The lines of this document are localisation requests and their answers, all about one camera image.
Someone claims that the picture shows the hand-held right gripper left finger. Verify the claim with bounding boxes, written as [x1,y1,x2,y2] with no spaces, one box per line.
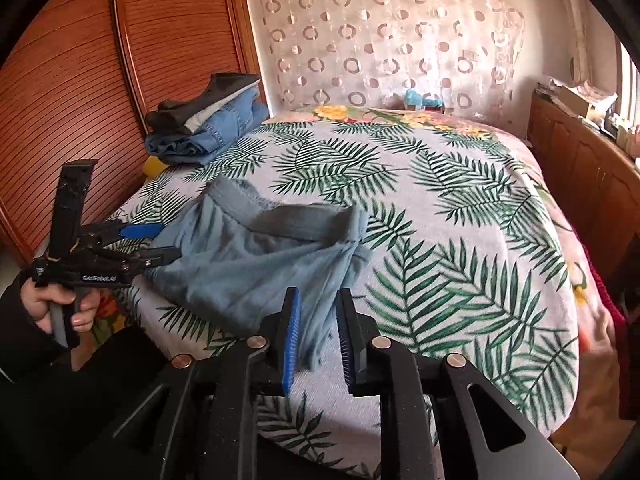
[107,286,303,480]

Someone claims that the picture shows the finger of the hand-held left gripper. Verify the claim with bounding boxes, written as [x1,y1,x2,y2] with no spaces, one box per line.
[100,246,181,275]
[82,222,166,250]

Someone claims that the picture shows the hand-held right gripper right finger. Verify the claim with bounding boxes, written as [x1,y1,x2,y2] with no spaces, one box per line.
[335,287,581,480]

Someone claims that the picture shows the blue-grey pants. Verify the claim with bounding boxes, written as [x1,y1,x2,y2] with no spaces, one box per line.
[145,177,373,373]

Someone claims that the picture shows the person's left forearm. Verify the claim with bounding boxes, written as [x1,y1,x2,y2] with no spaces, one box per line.
[0,271,161,480]

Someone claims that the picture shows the person's left hand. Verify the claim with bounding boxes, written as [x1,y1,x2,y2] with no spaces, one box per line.
[20,275,101,334]

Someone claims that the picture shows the yellow object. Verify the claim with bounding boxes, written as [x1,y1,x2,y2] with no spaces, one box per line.
[142,156,169,179]

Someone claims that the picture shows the folded dark grey garment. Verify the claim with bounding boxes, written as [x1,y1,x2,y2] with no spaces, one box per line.
[145,72,261,136]

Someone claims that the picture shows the folded white garment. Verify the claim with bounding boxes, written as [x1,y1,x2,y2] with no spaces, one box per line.
[182,85,263,133]

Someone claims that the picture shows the stack of folded clothes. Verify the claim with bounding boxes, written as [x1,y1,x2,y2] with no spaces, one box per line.
[145,91,271,166]

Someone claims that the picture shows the leaf-print bed sheet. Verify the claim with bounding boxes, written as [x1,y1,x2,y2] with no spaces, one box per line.
[105,119,581,480]

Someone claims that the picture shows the floral blanket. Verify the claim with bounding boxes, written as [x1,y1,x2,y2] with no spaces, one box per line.
[280,104,626,456]

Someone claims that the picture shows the blue and white package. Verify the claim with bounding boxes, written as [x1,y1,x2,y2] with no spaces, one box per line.
[404,89,446,111]

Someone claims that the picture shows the red knitted cloth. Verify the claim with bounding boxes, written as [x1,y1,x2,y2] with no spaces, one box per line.
[585,260,629,361]

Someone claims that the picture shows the wooden cabinet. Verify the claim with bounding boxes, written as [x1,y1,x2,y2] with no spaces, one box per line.
[527,92,640,311]

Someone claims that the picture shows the circle-patterned sheer curtain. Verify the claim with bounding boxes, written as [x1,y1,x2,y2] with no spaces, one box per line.
[245,0,526,133]

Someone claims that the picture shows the cardboard box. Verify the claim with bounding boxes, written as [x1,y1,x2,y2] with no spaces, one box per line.
[555,85,619,119]

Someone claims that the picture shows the window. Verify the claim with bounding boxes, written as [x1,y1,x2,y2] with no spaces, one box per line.
[615,35,640,131]

